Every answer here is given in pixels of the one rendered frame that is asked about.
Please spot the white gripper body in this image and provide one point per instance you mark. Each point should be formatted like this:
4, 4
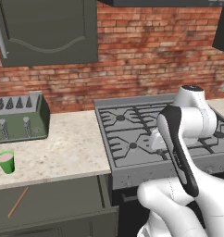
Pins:
156, 139

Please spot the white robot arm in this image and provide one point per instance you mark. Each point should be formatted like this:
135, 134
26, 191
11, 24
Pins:
206, 197

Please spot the grey-green open drawer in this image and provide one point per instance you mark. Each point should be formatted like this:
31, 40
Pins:
55, 197

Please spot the grey-green drawer front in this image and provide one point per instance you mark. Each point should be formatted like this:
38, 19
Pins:
70, 223

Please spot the green smoothie cup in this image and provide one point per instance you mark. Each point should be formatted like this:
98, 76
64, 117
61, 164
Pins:
6, 163

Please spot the grey gas stove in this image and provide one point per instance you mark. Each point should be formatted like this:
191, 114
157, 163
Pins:
129, 135

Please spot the green toaster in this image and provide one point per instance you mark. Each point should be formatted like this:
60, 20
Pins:
21, 129

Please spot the dark range hood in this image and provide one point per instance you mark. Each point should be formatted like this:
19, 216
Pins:
166, 2

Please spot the dark wall cupboard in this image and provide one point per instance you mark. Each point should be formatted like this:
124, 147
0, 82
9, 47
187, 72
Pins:
223, 29

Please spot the grey-green wall cupboard door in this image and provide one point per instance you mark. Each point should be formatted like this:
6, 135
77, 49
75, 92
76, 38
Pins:
52, 27

